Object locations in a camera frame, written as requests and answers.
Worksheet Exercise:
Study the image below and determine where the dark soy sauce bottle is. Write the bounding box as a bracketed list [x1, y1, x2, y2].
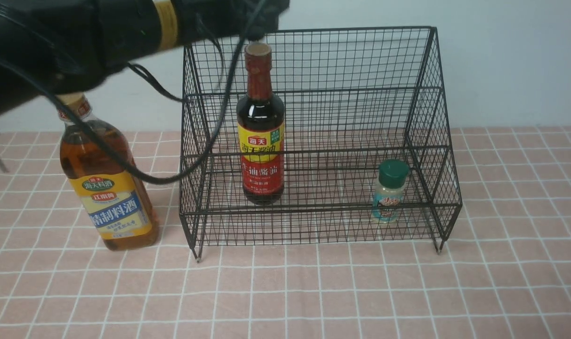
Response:
[236, 42, 285, 205]

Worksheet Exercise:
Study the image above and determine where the green-capped seasoning shaker bottle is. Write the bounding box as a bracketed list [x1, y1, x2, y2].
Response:
[371, 159, 410, 224]

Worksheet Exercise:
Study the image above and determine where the amber cooking wine bottle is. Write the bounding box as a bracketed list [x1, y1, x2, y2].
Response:
[58, 110, 159, 251]

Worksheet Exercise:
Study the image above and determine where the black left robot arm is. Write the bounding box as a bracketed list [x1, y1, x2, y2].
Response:
[0, 0, 290, 94]

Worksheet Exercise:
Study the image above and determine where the pink checked tablecloth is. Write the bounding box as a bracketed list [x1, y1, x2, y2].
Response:
[0, 127, 571, 339]

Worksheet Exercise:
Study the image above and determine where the black wire mesh shelf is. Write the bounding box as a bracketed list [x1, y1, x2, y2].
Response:
[178, 26, 463, 260]

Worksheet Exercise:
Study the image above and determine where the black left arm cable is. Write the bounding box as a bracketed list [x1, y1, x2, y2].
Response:
[0, 0, 267, 185]

